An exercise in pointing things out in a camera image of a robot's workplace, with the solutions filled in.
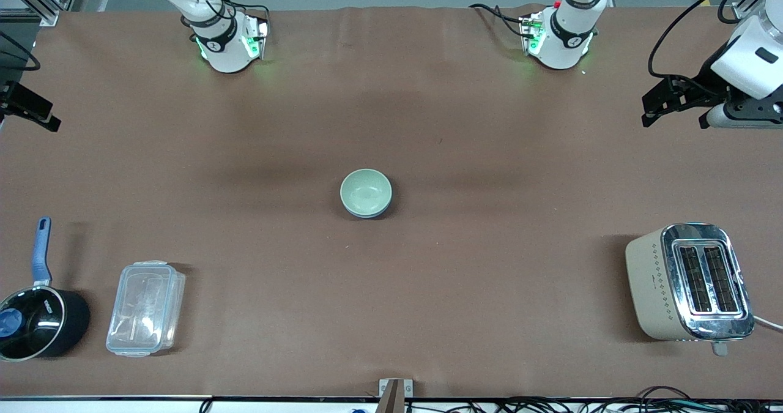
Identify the beige chrome toaster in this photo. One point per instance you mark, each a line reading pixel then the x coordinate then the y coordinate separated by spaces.
pixel 654 290

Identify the clear plastic lidded container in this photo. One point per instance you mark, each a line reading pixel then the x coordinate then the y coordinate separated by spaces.
pixel 144 309

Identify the brown table cover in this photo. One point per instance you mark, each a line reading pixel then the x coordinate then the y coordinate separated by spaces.
pixel 489 156

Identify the metal mounting bracket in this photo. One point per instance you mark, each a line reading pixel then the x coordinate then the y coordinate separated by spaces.
pixel 408 388

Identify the blue ceramic bowl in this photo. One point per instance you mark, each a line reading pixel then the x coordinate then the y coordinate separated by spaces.
pixel 382 213

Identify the green ceramic bowl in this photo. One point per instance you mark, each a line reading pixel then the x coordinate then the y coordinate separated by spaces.
pixel 366 191

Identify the brown camera post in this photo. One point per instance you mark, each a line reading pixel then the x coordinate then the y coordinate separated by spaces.
pixel 391 401

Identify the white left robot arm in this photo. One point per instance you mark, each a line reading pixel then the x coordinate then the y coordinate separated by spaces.
pixel 560 46

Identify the glass lid blue knob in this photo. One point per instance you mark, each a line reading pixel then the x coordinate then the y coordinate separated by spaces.
pixel 33 324

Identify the white table edge strip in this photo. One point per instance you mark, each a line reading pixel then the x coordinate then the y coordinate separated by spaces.
pixel 92 405

